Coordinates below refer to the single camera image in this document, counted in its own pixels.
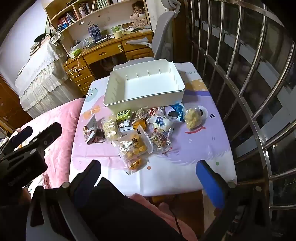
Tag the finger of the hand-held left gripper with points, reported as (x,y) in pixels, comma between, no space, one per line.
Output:
(22,136)
(47,135)

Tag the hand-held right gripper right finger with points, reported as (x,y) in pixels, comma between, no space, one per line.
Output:
(209,183)

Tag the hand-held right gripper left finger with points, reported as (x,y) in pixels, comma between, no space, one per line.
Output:
(84,185)

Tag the clear rice cracker packet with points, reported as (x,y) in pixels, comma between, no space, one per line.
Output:
(111,128)

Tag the blue snack packet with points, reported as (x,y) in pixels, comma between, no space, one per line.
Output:
(177,111)

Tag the clear meat floss packet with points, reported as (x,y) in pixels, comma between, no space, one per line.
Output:
(140,114)

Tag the white plastic storage bin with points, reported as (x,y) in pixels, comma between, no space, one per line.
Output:
(138,83)

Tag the pink quilted blanket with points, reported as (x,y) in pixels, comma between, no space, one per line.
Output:
(62,120)

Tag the brown wooden cabinet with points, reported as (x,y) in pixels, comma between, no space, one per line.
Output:
(8,104)

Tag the dark red snack packet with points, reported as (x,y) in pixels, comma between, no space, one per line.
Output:
(100,135)

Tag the yellow cake packet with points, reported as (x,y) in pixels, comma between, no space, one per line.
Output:
(136,164)

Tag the person's pink garment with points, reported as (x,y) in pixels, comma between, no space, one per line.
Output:
(161,214)

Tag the white lace cloth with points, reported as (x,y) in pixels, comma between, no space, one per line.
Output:
(41,76)

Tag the steel window guard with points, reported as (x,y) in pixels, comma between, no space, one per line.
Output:
(268,166)

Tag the egg yolk snack tray packet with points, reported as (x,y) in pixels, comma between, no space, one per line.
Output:
(134,144)

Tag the clear mixed candy packet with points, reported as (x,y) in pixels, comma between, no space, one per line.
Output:
(160,140)

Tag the clear pale puffed snack bag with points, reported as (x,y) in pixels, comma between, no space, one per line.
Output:
(192,117)

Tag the black snack packet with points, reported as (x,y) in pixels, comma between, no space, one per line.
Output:
(124,125)

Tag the white blueberry bun packet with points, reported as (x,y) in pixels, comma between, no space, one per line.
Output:
(160,122)

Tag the green snack packet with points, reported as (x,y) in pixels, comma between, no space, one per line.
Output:
(123,115)

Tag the orange white bar packet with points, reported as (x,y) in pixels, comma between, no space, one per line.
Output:
(143,125)

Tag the green tissue box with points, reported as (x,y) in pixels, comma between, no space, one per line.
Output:
(76,53)

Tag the red white cookie packet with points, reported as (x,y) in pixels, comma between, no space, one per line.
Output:
(156,112)

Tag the wooden desk with drawers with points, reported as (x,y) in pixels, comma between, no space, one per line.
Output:
(104,52)

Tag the cream wooden bookshelf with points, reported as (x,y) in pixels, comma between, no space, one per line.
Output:
(78,27)

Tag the blue gift bag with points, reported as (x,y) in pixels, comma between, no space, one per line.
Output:
(94,33)

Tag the row of books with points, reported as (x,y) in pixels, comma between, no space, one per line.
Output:
(69,18)

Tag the cream mug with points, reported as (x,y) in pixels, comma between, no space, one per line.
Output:
(117,34)

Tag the grey office chair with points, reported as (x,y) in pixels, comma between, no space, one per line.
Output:
(161,34)

